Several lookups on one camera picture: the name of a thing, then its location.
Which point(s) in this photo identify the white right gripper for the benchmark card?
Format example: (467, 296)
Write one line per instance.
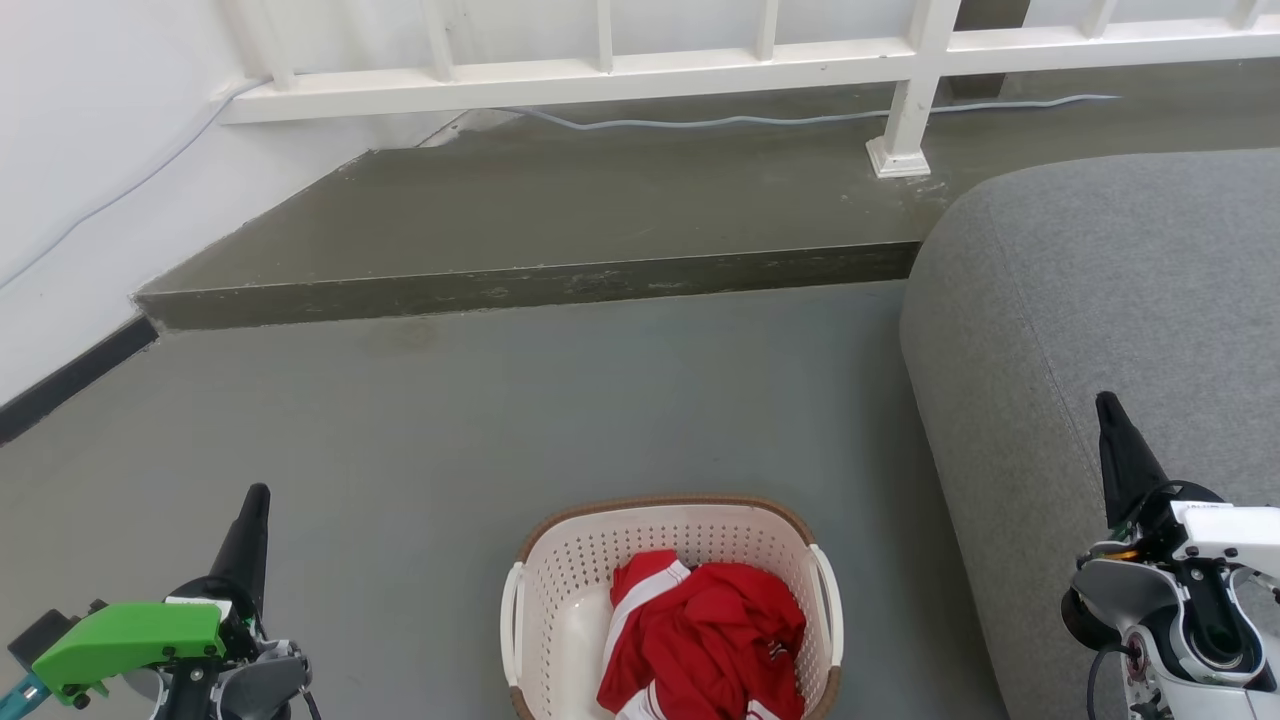
(1230, 530)

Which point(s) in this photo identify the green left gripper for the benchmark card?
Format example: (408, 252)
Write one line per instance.
(130, 635)

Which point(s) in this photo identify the cream perforated laundry basket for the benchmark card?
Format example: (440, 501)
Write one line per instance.
(570, 600)

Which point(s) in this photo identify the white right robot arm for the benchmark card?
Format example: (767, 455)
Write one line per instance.
(1180, 630)

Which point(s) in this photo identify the grey fabric sofa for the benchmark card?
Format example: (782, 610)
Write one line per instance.
(1100, 300)

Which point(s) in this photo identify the black skirting board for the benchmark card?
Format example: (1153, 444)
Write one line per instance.
(70, 375)

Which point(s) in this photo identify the red and white garment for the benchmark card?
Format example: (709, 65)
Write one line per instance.
(710, 640)

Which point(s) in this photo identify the raised grey concrete step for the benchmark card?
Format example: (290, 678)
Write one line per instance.
(600, 200)

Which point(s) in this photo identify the white metal railing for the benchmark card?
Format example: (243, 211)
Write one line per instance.
(600, 75)

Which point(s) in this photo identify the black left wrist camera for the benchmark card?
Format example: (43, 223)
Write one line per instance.
(42, 630)

